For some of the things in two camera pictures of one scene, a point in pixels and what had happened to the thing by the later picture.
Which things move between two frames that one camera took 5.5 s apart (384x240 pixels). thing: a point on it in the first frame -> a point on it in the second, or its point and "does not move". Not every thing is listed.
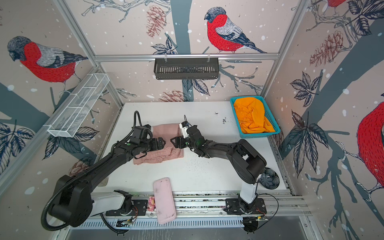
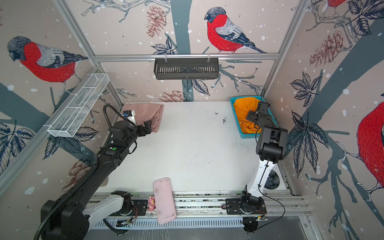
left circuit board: [124, 223] does not move
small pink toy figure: [151, 202] does not move
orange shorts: [250, 113] does not move
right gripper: [180, 138] -> [252, 114]
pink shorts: [167, 132] -> [143, 112]
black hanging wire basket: [186, 68] does not move
